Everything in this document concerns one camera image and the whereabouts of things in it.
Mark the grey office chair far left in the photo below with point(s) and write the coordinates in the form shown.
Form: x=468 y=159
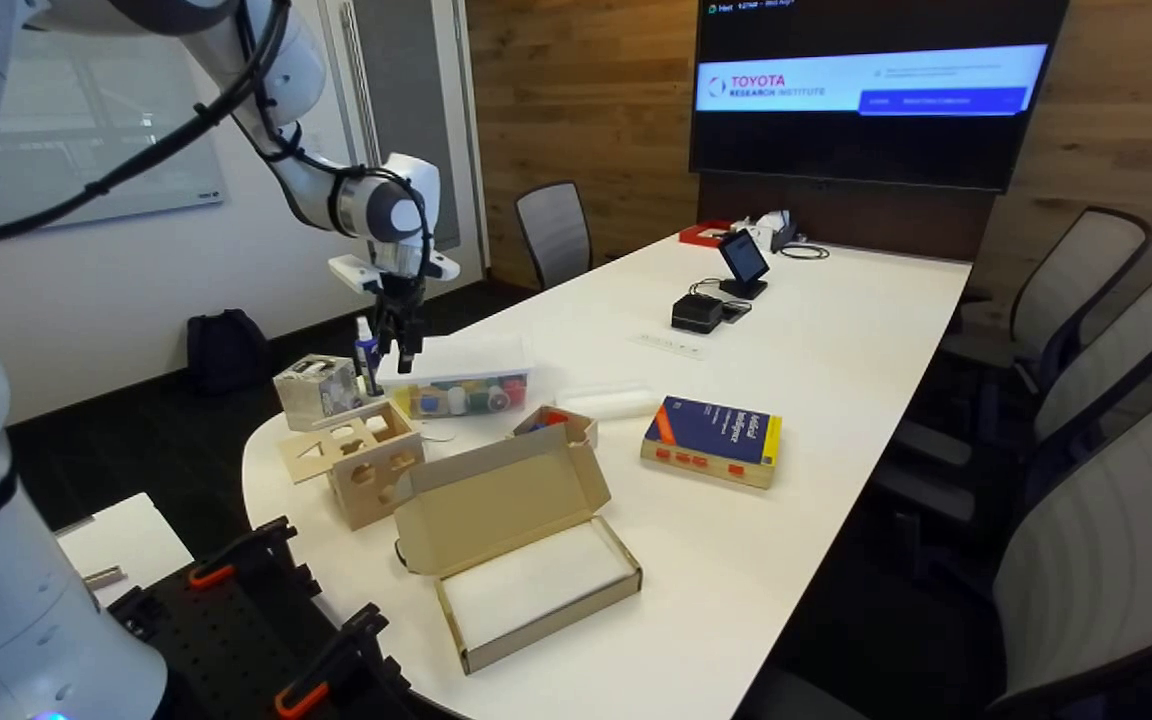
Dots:
x=555 y=229

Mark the wooden shape sorter house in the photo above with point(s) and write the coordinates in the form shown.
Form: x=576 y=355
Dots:
x=359 y=457

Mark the small black box device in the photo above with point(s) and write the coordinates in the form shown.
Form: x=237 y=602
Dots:
x=697 y=313

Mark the grey office chair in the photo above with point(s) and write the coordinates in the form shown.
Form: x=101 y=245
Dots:
x=1055 y=627
x=978 y=476
x=555 y=229
x=1055 y=303

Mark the grey office chair far right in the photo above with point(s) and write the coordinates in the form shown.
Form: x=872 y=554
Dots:
x=1055 y=303

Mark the open cardboard box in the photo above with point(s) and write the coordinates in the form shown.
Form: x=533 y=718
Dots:
x=515 y=541

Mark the grey office chair middle right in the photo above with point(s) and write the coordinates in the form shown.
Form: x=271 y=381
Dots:
x=978 y=476

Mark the wall mounted tv screen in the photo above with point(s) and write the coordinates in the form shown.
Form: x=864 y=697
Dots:
x=930 y=94

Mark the whiteboard on wall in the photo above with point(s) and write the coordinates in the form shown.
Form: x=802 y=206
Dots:
x=76 y=106

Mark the clear plastic container with items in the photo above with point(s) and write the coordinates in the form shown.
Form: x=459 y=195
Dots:
x=462 y=399

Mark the grey office chair near right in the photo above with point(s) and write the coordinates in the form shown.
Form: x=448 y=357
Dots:
x=1055 y=627

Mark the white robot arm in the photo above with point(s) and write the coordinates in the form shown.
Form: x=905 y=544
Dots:
x=62 y=654

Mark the black bag on floor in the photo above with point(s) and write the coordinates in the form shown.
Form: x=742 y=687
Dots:
x=222 y=349

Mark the black clamp mount frame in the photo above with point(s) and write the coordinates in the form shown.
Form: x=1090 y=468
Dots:
x=244 y=639

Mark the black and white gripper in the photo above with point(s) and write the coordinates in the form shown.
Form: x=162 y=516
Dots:
x=394 y=303

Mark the black tablet on stand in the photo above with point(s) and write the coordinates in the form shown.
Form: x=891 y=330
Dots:
x=744 y=267

